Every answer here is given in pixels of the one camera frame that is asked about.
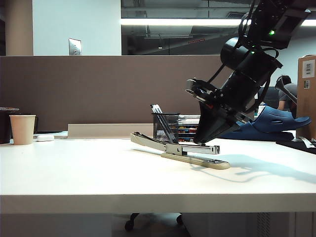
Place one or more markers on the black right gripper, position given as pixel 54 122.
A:
pixel 229 107

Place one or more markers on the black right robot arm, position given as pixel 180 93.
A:
pixel 249 71

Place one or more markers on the beige long-reach stapler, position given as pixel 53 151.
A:
pixel 172 149

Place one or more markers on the clear plastic box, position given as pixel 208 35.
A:
pixel 188 119

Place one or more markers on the black computer monitor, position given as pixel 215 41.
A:
pixel 272 95

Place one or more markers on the black mesh pen holder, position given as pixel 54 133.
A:
pixel 159 126

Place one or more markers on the white pen black tip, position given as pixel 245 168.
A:
pixel 153 108
pixel 159 109

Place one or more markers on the seated person grey shirt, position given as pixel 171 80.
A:
pixel 288 95

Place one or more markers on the black desk mat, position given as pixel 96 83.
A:
pixel 296 145

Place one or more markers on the brown cardboard box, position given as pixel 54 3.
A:
pixel 307 103

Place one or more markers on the white ceiling light strip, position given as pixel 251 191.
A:
pixel 180 22

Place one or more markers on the brown desk partition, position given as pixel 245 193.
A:
pixel 111 89

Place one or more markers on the light grey flat device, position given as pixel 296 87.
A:
pixel 60 134

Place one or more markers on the small white case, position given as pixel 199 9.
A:
pixel 45 138

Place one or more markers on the beige paper cup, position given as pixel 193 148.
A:
pixel 22 129

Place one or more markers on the black cylindrical container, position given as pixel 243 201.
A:
pixel 4 126

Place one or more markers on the metal wall plate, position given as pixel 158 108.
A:
pixel 75 47

